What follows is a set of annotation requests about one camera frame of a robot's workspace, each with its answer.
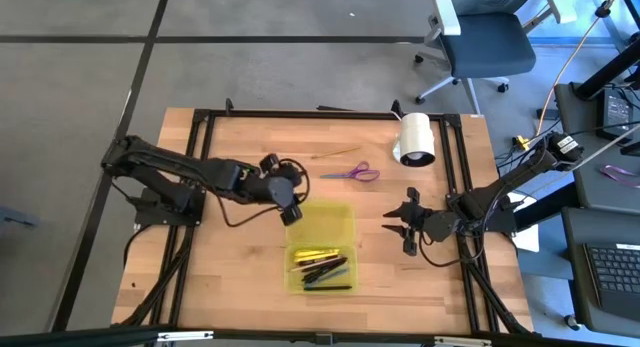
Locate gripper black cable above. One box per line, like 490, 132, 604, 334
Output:
417, 234, 474, 269
215, 157, 312, 229

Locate purple-handled scissors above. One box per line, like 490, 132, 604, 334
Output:
318, 160, 381, 183

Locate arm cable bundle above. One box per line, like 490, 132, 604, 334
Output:
458, 234, 534, 336
119, 224, 197, 328

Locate black desk leg bar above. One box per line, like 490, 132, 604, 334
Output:
572, 46, 640, 102
513, 184, 576, 231

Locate thick black marker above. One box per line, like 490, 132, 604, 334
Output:
301, 257, 349, 284

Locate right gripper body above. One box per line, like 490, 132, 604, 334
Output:
402, 186, 464, 258

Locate blue pen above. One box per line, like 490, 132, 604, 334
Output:
305, 267, 351, 287

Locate white cylindrical lamp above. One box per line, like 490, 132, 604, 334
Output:
391, 111, 437, 169

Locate black power cable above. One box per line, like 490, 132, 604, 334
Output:
497, 117, 640, 164

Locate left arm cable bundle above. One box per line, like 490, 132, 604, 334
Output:
119, 224, 197, 328

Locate transparent yellow-green supply box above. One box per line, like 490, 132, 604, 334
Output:
283, 200, 360, 296

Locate black aluminium table frame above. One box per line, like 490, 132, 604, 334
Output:
110, 97, 535, 338

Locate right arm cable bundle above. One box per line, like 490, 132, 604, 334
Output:
458, 234, 534, 336

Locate black power adapter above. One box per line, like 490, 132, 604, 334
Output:
596, 88, 635, 142

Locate white paper sheet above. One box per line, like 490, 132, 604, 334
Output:
510, 222, 541, 254

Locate yellow pencil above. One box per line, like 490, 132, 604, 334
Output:
309, 145, 364, 161

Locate black laptop keyboard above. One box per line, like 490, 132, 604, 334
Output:
582, 241, 640, 324

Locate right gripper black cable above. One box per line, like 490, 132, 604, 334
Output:
417, 234, 474, 269

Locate light grey cable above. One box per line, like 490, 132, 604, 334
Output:
569, 135, 640, 176

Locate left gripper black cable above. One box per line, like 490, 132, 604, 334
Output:
215, 157, 312, 229

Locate purple ribbon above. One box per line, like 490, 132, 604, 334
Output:
598, 164, 640, 189

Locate black rig beam silver brackets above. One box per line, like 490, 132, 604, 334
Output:
0, 325, 640, 347

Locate tan cable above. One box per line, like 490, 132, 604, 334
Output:
534, 14, 604, 138

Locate grey office chair white armrests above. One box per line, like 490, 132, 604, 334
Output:
413, 0, 579, 116

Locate dark grey desk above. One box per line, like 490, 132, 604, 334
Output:
560, 205, 640, 338
553, 80, 640, 211

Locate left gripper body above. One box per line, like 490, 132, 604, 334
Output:
242, 153, 311, 227

